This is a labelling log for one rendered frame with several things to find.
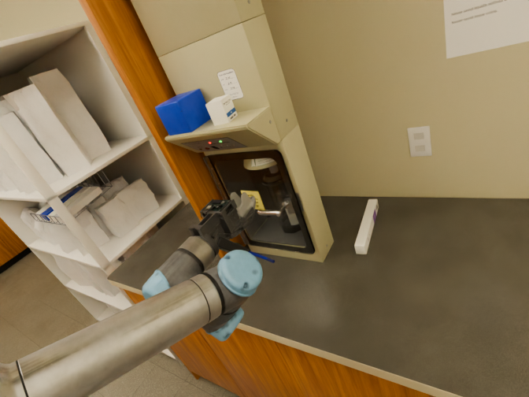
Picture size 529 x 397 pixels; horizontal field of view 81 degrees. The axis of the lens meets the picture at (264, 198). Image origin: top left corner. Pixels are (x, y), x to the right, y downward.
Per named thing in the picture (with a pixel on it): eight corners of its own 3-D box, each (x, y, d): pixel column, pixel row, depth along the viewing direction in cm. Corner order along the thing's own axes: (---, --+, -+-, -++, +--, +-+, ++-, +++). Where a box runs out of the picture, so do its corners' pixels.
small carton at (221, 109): (223, 118, 87) (214, 98, 84) (238, 115, 85) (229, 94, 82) (214, 126, 83) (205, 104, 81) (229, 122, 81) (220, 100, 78)
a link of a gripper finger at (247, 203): (256, 182, 80) (237, 203, 74) (264, 201, 83) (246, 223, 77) (246, 182, 82) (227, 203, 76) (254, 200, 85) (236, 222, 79)
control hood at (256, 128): (201, 149, 105) (188, 121, 100) (282, 140, 86) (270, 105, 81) (179, 167, 98) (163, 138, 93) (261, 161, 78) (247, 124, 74)
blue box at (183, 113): (190, 121, 99) (177, 94, 94) (213, 117, 93) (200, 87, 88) (168, 136, 92) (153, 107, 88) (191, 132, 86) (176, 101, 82)
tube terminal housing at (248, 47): (279, 214, 144) (209, 36, 107) (346, 217, 125) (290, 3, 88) (250, 251, 127) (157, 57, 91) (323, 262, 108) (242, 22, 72)
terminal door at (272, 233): (247, 243, 124) (205, 154, 105) (316, 254, 106) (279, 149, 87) (246, 244, 124) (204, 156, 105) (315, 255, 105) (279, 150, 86)
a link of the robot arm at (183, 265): (169, 322, 62) (136, 295, 63) (203, 280, 69) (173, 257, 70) (174, 310, 56) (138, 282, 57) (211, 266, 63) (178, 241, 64)
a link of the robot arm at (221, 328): (237, 331, 54) (187, 292, 55) (217, 350, 62) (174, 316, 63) (257, 297, 60) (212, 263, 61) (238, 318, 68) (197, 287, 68)
